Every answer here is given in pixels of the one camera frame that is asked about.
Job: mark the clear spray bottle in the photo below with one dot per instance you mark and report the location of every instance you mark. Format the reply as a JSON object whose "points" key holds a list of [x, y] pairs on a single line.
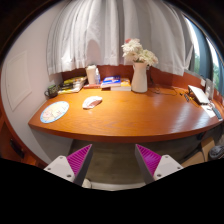
{"points": [[98, 77]]}

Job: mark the white computer mouse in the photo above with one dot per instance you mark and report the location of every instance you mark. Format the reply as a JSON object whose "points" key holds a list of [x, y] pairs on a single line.
{"points": [[91, 102]]}

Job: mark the window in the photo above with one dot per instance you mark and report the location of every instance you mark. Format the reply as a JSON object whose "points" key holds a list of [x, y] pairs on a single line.
{"points": [[206, 56]]}

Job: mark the white pitcher vase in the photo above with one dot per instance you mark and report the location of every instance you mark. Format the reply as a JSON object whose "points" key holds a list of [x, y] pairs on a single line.
{"points": [[139, 78]]}

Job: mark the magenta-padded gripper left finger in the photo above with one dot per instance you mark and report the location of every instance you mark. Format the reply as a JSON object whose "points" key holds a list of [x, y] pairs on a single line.
{"points": [[58, 166]]}

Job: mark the white and yellow book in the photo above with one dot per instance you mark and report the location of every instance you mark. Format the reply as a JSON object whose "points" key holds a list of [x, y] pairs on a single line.
{"points": [[69, 91]]}

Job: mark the cream lidded tumbler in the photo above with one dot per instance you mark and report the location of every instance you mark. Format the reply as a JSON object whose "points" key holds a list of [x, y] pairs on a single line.
{"points": [[91, 75]]}

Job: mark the cardboard box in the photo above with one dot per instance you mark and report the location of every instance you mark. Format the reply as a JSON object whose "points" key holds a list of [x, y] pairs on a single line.
{"points": [[203, 150]]}

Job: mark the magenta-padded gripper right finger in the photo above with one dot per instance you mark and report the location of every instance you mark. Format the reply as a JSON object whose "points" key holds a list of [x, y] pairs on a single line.
{"points": [[166, 165]]}

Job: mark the orange book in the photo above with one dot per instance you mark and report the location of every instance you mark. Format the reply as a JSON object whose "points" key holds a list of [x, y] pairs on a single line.
{"points": [[124, 86]]}

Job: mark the white pleated curtain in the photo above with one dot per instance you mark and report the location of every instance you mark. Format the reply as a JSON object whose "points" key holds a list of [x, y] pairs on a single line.
{"points": [[113, 33]]}

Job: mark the yellow and black book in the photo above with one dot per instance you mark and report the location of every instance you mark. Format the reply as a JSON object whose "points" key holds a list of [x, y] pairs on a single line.
{"points": [[75, 80]]}

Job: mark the dark green mug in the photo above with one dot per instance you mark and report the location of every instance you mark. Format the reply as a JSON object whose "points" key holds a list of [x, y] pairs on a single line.
{"points": [[52, 91]]}

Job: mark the white flower bouquet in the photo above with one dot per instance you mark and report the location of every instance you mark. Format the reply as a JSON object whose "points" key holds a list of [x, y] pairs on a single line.
{"points": [[136, 51]]}

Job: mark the round cartoon-print mouse pad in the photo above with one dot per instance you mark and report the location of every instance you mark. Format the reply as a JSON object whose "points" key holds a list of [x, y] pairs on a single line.
{"points": [[54, 112]]}

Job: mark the white laptop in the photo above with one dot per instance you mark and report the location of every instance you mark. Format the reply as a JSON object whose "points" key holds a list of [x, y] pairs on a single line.
{"points": [[198, 94]]}

